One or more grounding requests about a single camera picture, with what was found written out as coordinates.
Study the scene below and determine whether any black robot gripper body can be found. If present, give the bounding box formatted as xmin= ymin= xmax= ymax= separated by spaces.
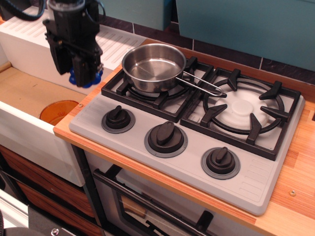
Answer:
xmin=43 ymin=0 xmax=103 ymax=56

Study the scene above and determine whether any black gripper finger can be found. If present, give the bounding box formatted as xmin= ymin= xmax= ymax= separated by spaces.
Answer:
xmin=72 ymin=53 xmax=103 ymax=87
xmin=49 ymin=40 xmax=72 ymax=75

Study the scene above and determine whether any blue toy blueberry cluster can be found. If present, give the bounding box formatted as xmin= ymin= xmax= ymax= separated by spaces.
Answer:
xmin=69 ymin=67 xmax=103 ymax=89

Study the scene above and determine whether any stainless steel pan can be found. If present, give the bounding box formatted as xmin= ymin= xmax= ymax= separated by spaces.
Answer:
xmin=122 ymin=43 xmax=223 ymax=97

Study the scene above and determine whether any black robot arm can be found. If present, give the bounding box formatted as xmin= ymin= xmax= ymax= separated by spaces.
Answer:
xmin=43 ymin=0 xmax=105 ymax=88

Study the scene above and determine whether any black left stove knob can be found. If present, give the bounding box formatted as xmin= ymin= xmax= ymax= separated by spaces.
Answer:
xmin=101 ymin=105 xmax=135 ymax=134

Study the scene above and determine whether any black stove knob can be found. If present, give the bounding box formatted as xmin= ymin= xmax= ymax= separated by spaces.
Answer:
xmin=201 ymin=147 xmax=241 ymax=180
xmin=144 ymin=121 xmax=188 ymax=158
xmin=101 ymin=105 xmax=135 ymax=134

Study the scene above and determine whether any black middle stove knob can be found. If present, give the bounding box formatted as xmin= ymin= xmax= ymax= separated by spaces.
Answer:
xmin=144 ymin=121 xmax=188 ymax=158

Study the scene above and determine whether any grey toy stove top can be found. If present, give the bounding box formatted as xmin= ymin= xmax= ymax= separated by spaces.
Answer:
xmin=68 ymin=45 xmax=306 ymax=216

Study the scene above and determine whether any black right stove knob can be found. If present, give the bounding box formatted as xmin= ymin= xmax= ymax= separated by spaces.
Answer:
xmin=201 ymin=147 xmax=241 ymax=180

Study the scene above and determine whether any white toy sink unit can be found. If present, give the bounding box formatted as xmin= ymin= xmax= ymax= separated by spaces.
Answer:
xmin=0 ymin=6 xmax=147 ymax=187

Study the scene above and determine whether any orange plastic sink drain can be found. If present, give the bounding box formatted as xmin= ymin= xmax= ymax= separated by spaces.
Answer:
xmin=39 ymin=100 xmax=78 ymax=125

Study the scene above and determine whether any black left burner grate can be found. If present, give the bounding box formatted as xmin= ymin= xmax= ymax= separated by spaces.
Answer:
xmin=101 ymin=69 xmax=201 ymax=122

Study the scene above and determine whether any black burner grate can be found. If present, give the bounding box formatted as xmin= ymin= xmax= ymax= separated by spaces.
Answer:
xmin=180 ymin=68 xmax=305 ymax=161
xmin=101 ymin=69 xmax=201 ymax=122

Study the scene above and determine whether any wooden drawer cabinet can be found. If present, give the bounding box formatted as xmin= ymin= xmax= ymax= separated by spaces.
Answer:
xmin=0 ymin=147 xmax=103 ymax=236

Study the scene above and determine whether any toy oven door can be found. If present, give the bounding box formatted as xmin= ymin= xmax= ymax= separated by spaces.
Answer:
xmin=92 ymin=164 xmax=271 ymax=236

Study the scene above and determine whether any black right burner grate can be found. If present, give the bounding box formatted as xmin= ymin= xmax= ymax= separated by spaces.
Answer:
xmin=180 ymin=68 xmax=305 ymax=161

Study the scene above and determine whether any black braided cable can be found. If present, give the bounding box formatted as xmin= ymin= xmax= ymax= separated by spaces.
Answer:
xmin=0 ymin=0 xmax=47 ymax=22

